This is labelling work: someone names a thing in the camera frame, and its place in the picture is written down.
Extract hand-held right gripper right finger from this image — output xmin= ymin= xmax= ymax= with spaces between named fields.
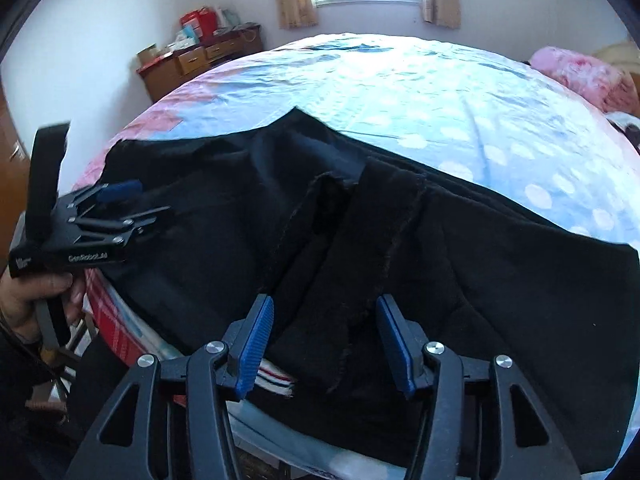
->
xmin=375 ymin=294 xmax=582 ymax=480

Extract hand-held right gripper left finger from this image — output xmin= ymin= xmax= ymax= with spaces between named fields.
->
xmin=65 ymin=293 xmax=276 ymax=480

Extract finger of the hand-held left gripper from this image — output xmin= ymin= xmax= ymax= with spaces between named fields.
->
xmin=71 ymin=203 xmax=172 ymax=244
xmin=66 ymin=178 xmax=145 ymax=217

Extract black pants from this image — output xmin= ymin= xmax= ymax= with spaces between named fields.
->
xmin=82 ymin=106 xmax=640 ymax=480

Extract person's left forearm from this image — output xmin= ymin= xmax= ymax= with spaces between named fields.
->
xmin=0 ymin=327 xmax=61 ymax=411

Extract person's left hand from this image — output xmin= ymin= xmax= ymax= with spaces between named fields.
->
xmin=0 ymin=274 xmax=87 ymax=345

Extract wooden desk with drawers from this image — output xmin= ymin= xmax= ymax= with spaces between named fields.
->
xmin=136 ymin=24 xmax=264 ymax=104

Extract red gift bag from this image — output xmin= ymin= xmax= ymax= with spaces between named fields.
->
xmin=179 ymin=6 xmax=219 ymax=40

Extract pastel dotted bed sheet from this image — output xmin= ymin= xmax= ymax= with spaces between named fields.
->
xmin=75 ymin=32 xmax=640 ymax=480

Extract grey patterned pillow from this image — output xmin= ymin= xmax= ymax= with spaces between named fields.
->
xmin=606 ymin=112 xmax=640 ymax=153

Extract pink floral folded quilt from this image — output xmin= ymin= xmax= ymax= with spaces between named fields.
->
xmin=529 ymin=46 xmax=640 ymax=113

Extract wooden bed headboard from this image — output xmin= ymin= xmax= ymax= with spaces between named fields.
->
xmin=592 ymin=41 xmax=633 ymax=63

